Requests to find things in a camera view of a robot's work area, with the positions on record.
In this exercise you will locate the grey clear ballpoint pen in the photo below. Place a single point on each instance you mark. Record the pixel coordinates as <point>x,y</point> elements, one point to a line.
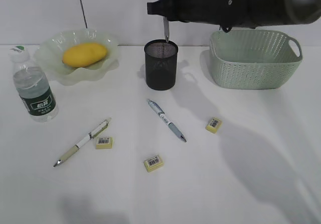
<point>166,29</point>

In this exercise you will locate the yellow mango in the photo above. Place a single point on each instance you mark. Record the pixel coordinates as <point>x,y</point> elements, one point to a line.
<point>84,54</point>

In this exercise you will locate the yellow eraser middle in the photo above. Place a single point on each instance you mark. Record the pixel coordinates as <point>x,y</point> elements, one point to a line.
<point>153,163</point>

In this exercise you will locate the black mesh pen holder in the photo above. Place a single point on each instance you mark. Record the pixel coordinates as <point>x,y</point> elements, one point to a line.
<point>160,64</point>

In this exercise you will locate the blue grey ballpoint pen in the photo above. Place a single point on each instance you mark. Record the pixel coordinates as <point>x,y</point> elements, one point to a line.
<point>156,108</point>

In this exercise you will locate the green woven plastic basket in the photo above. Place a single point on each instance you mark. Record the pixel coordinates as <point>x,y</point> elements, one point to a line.
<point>253,59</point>

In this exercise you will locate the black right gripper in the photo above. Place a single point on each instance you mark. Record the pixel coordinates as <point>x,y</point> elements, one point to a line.
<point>225,13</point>

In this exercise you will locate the yellow eraser right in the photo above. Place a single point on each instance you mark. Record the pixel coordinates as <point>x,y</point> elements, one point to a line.
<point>213,125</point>

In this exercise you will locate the pale green glass plate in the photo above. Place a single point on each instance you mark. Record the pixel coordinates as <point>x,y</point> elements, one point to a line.
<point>50,53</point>

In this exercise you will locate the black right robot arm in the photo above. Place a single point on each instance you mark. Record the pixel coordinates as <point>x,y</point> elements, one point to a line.
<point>283,12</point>

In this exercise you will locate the yellow eraser left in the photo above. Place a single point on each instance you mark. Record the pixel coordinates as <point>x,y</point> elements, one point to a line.
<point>104,143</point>

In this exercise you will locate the yellow eraser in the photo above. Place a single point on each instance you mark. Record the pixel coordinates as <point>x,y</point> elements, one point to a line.
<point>104,143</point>
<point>213,125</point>
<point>153,163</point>

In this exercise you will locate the clear water bottle green label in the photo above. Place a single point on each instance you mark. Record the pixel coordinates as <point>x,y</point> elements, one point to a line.
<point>32,86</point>

